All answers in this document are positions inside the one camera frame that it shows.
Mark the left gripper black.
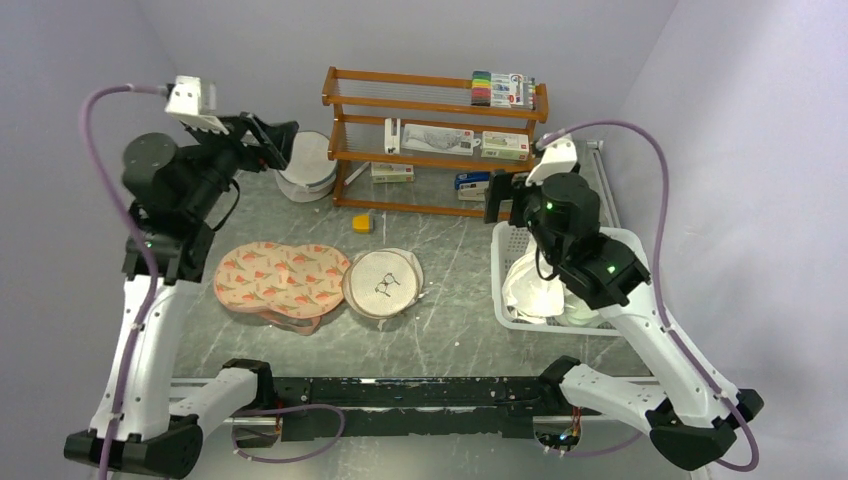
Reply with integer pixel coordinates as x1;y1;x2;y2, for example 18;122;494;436
182;110;300;219

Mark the white satin bra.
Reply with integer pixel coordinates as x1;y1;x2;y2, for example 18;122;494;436
501;247;567;326

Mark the beige mesh laundry bag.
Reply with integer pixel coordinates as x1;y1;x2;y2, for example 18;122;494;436
342;248;424;320

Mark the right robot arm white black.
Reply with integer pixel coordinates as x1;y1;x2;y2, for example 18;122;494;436
484;170;764;471

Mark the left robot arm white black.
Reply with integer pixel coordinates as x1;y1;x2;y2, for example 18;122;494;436
63;112;299;479

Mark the white mesh laundry bag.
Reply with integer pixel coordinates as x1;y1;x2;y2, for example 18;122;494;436
275;131;337;203

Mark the pink floral bra bag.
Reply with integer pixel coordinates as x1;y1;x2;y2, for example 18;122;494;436
213;241;351;336

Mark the beige stapler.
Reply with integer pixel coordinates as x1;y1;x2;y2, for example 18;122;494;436
457;187;486;202

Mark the blue stapler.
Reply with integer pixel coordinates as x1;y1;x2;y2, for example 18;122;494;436
454;171;490;191

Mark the green white box upper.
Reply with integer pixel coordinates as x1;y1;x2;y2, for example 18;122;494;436
480;131;530;161

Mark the green white box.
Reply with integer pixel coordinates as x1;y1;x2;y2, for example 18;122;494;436
370;162;415;184
480;131;530;161

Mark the white plastic basket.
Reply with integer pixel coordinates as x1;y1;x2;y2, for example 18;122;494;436
491;221;658;337

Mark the clear packaged item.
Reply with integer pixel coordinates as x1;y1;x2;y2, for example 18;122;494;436
401;124;481;156

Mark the white pink marker pen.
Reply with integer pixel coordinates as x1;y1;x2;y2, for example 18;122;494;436
343;163;369;186

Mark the orange wooden shelf rack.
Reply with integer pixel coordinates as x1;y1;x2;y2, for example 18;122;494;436
321;67;549;216

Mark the marker pen set pack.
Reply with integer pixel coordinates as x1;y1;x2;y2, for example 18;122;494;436
470;70;537;110

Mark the green white box lower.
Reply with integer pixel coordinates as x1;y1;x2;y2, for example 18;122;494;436
370;162;415;184

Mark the yellow grey eraser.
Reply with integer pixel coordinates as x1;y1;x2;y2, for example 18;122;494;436
351;214;374;234

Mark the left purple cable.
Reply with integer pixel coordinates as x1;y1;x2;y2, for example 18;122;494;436
78;83;170;480

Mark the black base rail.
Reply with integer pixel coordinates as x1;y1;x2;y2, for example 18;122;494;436
274;376;572;441

